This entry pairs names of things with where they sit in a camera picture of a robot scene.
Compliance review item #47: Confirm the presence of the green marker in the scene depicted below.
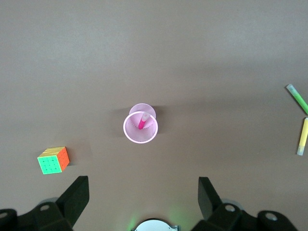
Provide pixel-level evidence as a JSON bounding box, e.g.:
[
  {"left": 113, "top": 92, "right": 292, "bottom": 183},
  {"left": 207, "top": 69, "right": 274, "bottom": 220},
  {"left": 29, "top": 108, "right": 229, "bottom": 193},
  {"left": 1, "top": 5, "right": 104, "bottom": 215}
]
[{"left": 286, "top": 83, "right": 308, "bottom": 116}]

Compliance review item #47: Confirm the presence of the pink marker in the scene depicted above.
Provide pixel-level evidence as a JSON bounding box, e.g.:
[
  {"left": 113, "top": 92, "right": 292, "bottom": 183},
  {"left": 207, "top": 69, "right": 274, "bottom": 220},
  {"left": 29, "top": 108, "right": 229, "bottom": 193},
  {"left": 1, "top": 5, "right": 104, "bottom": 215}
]
[{"left": 138, "top": 112, "right": 150, "bottom": 130}]

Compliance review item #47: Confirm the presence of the yellow marker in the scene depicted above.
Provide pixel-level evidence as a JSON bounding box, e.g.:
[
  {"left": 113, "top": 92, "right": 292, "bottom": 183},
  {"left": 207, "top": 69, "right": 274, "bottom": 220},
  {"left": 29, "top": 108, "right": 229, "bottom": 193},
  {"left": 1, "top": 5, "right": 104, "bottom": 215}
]
[{"left": 296, "top": 116, "right": 308, "bottom": 156}]

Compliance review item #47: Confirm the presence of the pink mesh cup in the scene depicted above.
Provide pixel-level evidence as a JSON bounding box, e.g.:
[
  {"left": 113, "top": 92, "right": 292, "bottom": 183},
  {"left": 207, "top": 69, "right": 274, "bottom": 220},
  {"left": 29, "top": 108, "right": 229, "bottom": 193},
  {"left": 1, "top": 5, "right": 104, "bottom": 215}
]
[{"left": 123, "top": 103, "right": 159, "bottom": 145}]

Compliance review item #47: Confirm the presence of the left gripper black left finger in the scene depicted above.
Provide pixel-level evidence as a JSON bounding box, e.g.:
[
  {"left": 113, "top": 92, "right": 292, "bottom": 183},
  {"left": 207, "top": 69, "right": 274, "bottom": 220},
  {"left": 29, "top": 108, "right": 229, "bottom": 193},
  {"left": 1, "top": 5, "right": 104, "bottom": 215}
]
[{"left": 0, "top": 175, "right": 90, "bottom": 231}]

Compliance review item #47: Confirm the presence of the colourful puzzle cube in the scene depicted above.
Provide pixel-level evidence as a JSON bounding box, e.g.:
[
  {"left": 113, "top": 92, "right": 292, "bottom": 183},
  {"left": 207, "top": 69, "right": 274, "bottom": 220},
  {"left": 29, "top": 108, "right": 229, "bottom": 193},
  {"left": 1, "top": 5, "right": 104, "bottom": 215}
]
[{"left": 37, "top": 146, "right": 71, "bottom": 175}]

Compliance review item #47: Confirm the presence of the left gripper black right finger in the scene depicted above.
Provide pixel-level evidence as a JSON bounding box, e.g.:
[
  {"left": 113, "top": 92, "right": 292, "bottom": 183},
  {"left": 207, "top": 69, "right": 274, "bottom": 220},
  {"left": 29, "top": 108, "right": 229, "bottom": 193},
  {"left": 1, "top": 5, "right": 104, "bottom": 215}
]
[{"left": 192, "top": 177, "right": 299, "bottom": 231}]

